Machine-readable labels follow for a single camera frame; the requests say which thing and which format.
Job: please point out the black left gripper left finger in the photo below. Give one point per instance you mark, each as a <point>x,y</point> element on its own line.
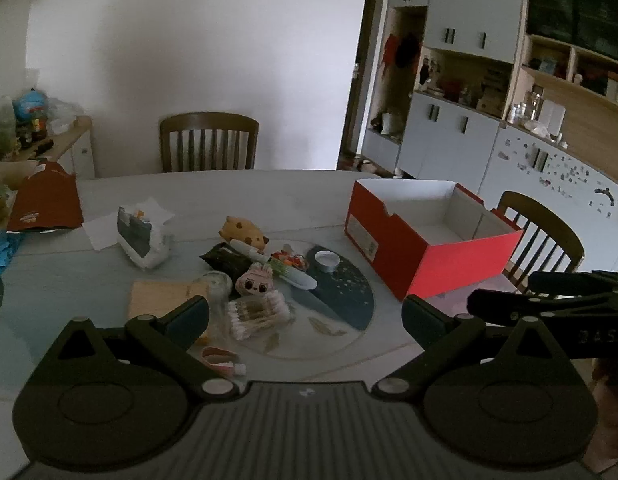
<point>173,334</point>

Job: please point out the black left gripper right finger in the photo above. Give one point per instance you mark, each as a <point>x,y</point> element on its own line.
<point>443,338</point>

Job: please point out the cotton swab pack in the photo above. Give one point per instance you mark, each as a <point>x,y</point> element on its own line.
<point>252,314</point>

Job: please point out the white tissue pack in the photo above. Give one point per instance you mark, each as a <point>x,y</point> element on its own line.
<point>147,244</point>

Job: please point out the dark wooden chair right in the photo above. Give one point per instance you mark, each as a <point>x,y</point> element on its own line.
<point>547,243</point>

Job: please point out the dark wooden chair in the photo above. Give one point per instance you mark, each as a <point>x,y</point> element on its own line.
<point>206,141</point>
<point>547,243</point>

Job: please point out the black snack packet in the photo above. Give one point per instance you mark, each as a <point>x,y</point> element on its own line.
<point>225,259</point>

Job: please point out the red shoe box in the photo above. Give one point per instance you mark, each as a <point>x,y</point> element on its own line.
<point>426,237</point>

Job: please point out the dark blue oval mat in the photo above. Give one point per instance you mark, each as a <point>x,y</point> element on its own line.
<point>343,295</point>

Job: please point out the white paper sheet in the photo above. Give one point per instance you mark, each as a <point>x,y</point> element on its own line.
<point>102,232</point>

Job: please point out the brown spotted plush toy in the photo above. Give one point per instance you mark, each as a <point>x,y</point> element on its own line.
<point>245,231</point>

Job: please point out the white green tube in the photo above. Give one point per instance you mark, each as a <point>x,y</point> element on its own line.
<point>289,274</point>

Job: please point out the small white cup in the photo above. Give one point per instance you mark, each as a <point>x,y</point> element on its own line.
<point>327,261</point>

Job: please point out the dark red paper bag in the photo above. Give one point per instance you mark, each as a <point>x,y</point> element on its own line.
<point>48,200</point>

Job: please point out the blue cloth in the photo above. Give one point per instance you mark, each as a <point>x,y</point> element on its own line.
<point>9,245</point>

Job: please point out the dark wooden chair far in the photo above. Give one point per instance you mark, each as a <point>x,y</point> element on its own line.
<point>206,141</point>

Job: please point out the blue globe toy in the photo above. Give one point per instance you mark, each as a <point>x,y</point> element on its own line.
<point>28,104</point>

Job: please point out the white wall cabinet unit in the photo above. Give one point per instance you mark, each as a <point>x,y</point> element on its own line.
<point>487,104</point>

